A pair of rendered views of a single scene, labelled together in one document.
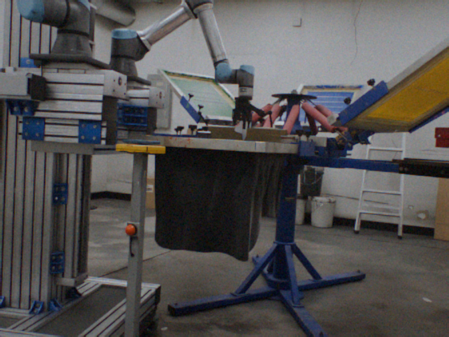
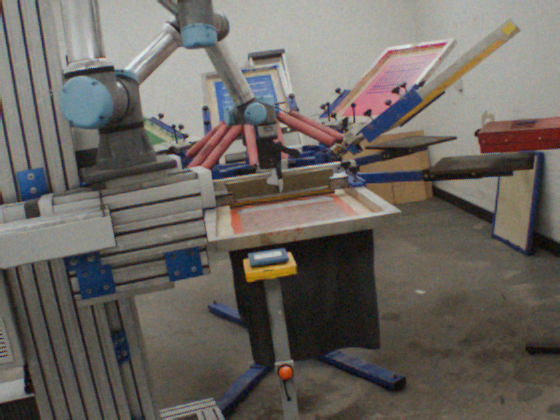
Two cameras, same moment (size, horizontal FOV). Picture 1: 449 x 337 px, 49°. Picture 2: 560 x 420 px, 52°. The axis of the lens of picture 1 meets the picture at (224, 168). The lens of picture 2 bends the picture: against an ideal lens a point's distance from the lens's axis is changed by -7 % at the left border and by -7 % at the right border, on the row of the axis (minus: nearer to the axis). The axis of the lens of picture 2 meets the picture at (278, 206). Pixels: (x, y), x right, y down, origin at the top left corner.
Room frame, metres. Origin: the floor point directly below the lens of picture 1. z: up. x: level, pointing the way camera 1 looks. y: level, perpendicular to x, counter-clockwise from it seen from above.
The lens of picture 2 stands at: (0.38, 0.95, 1.40)
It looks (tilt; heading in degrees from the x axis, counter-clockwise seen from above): 11 degrees down; 333
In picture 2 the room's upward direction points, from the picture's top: 8 degrees counter-clockwise
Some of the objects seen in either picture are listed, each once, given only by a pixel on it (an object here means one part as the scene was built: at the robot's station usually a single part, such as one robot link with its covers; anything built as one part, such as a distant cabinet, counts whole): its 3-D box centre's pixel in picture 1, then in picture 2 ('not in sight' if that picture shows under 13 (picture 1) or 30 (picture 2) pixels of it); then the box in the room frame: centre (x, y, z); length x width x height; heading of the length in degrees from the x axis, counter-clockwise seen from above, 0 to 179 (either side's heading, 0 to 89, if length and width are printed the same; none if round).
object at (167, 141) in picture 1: (230, 144); (288, 207); (2.25, -0.02, 0.97); 0.79 x 0.58 x 0.04; 158
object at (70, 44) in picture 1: (72, 46); (123, 144); (1.88, 0.60, 1.31); 0.15 x 0.15 x 0.10
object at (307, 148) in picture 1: (303, 148); (351, 185); (2.37, -0.37, 0.97); 0.30 x 0.05 x 0.07; 158
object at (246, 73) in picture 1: (245, 76); (264, 110); (2.45, -0.08, 1.31); 0.09 x 0.08 x 0.11; 85
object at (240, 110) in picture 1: (242, 109); (269, 152); (2.45, -0.07, 1.15); 0.09 x 0.08 x 0.12; 68
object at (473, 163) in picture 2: (377, 164); (393, 174); (2.70, -0.83, 0.91); 1.34 x 0.40 x 0.08; 38
